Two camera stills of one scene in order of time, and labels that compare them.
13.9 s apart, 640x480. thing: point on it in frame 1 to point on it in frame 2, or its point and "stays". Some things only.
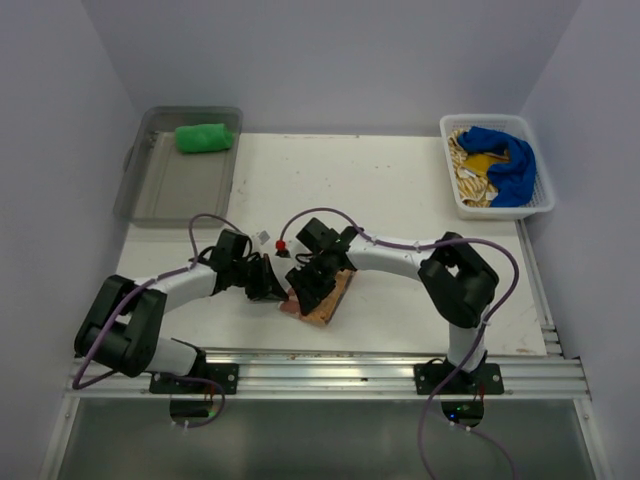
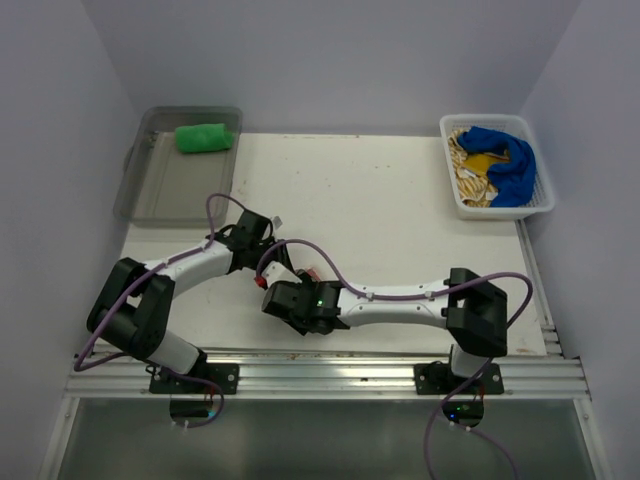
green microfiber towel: x=203 y=137 stays
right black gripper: x=309 y=293 to x=306 y=282
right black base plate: x=487 y=379 stays
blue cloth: x=511 y=182 stays
